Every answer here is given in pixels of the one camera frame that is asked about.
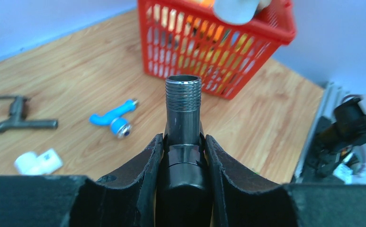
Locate white pvc elbow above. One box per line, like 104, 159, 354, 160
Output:
212, 0, 272, 25

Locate white pvc elbow fitting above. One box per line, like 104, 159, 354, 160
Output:
14, 148, 63, 175

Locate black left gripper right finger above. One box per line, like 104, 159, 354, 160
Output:
205, 135, 366, 227

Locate blue plastic faucet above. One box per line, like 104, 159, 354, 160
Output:
89, 99, 139, 139

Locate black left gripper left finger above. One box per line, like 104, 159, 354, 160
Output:
0, 134, 163, 227

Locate red plastic shopping basket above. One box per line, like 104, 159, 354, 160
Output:
137, 0, 296, 99

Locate black metal faucet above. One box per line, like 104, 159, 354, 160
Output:
155, 75, 213, 227

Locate dark grey metal faucet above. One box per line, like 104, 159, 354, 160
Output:
0, 95, 58, 133

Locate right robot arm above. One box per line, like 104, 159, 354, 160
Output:
293, 95, 366, 184

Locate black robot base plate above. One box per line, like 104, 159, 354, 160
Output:
290, 116, 342, 184

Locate aluminium frame rail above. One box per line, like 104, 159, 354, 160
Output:
293, 82, 350, 179

